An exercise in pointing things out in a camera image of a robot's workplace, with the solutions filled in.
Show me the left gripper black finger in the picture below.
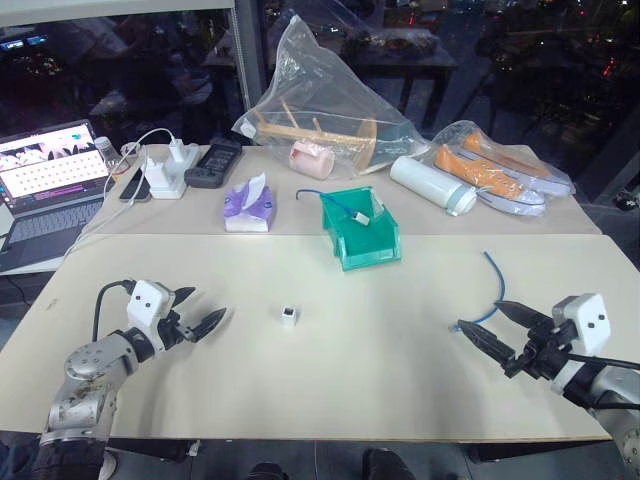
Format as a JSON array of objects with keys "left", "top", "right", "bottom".
[
  {"left": 190, "top": 307, "right": 230, "bottom": 343},
  {"left": 171, "top": 285, "right": 198, "bottom": 309}
]

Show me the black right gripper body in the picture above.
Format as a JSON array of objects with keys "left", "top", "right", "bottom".
[{"left": 502, "top": 319, "right": 576, "bottom": 381}]

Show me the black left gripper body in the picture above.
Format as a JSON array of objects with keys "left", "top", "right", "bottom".
[{"left": 157, "top": 306, "right": 196, "bottom": 352}]

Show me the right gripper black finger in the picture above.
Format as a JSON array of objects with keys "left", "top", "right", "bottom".
[
  {"left": 493, "top": 299, "right": 554, "bottom": 334},
  {"left": 456, "top": 320, "right": 520, "bottom": 367}
]

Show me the purple tissue pack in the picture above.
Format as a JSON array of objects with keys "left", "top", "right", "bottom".
[{"left": 223, "top": 173, "right": 276, "bottom": 234}]

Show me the white power strip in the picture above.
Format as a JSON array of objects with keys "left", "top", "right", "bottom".
[{"left": 147, "top": 144, "right": 199, "bottom": 200}]

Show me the black smartphone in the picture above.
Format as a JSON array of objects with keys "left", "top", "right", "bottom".
[{"left": 118, "top": 167, "right": 153, "bottom": 203}]

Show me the black handheld device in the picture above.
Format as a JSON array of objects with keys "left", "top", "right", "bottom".
[{"left": 183, "top": 140, "right": 244, "bottom": 189}]

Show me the green plastic bin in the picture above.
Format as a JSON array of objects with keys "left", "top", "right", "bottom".
[{"left": 319, "top": 187, "right": 403, "bottom": 273}]

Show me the grey laptop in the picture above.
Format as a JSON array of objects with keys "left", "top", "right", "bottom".
[{"left": 0, "top": 118, "right": 111, "bottom": 274}]

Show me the small clear bottle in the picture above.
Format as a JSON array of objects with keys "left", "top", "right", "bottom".
[{"left": 94, "top": 137, "right": 126, "bottom": 181}]

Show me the orange canvas shoe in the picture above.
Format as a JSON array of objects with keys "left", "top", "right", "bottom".
[
  {"left": 432, "top": 143, "right": 547, "bottom": 217},
  {"left": 462, "top": 132, "right": 575, "bottom": 196}
]

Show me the white water bottle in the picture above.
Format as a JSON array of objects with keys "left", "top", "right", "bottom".
[{"left": 389, "top": 155, "right": 479, "bottom": 218}]

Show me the clear plastic shoe bag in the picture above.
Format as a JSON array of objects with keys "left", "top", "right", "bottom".
[{"left": 424, "top": 119, "right": 576, "bottom": 218}]

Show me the wooden rack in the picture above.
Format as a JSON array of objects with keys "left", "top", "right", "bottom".
[{"left": 256, "top": 99, "right": 379, "bottom": 174}]

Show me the large clear plastic bag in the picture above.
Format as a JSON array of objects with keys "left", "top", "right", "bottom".
[{"left": 231, "top": 14, "right": 431, "bottom": 179}]

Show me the dark background table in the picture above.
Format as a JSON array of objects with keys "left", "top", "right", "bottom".
[{"left": 343, "top": 27, "right": 460, "bottom": 137}]

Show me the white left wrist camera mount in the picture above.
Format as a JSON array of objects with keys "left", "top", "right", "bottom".
[{"left": 125, "top": 279, "right": 176, "bottom": 352}]

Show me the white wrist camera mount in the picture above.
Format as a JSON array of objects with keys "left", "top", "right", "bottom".
[
  {"left": 125, "top": 279, "right": 176, "bottom": 352},
  {"left": 552, "top": 293, "right": 612, "bottom": 359}
]

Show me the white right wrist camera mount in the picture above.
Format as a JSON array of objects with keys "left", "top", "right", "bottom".
[{"left": 552, "top": 293, "right": 612, "bottom": 359}]

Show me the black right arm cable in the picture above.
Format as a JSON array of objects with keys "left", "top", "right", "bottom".
[{"left": 562, "top": 349, "right": 640, "bottom": 372}]

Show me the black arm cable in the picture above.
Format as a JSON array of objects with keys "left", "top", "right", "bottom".
[
  {"left": 92, "top": 279, "right": 137, "bottom": 346},
  {"left": 562, "top": 349, "right": 640, "bottom": 372}
]

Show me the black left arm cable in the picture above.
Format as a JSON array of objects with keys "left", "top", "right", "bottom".
[{"left": 92, "top": 279, "right": 137, "bottom": 346}]

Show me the white charging cable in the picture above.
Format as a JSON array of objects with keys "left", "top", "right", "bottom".
[{"left": 64, "top": 127, "right": 177, "bottom": 256}]

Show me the blue cable with white connector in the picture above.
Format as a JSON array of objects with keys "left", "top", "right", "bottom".
[{"left": 295, "top": 188, "right": 374, "bottom": 226}]

